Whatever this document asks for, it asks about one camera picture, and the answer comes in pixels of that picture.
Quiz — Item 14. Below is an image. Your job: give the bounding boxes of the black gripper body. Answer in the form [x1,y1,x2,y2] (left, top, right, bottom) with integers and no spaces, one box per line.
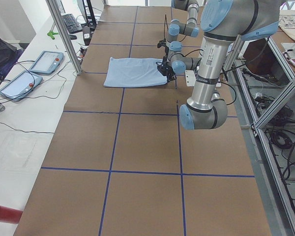
[156,62,177,82]
[157,38,169,61]

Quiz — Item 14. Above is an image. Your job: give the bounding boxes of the light blue t-shirt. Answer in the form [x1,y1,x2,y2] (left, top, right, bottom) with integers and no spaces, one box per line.
[104,57,167,88]

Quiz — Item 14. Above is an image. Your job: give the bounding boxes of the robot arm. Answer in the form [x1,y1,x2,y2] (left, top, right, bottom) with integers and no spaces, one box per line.
[158,0,283,130]
[157,0,200,61]

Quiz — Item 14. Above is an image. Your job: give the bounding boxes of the black keyboard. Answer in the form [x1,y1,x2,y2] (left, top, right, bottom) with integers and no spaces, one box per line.
[61,14,82,34]

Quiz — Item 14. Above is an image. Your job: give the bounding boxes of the far teach pendant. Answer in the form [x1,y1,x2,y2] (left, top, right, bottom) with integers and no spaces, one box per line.
[29,51,64,75]

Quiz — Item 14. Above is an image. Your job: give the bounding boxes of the teach pendant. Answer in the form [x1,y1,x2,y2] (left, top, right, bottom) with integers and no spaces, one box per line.
[29,51,64,75]
[0,71,43,101]

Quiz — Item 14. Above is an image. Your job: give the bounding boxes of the near teach pendant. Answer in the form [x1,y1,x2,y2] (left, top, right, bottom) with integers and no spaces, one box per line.
[0,71,43,101]

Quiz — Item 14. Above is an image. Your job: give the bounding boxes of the seated person in black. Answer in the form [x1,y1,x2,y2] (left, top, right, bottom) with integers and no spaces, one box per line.
[0,38,23,81]

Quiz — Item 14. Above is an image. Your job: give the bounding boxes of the red fire extinguisher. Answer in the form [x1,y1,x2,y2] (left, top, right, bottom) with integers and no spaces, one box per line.
[0,206,23,224]

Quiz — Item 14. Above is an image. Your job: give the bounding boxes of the aluminium frame post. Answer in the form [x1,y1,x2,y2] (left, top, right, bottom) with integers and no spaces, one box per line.
[46,0,82,75]

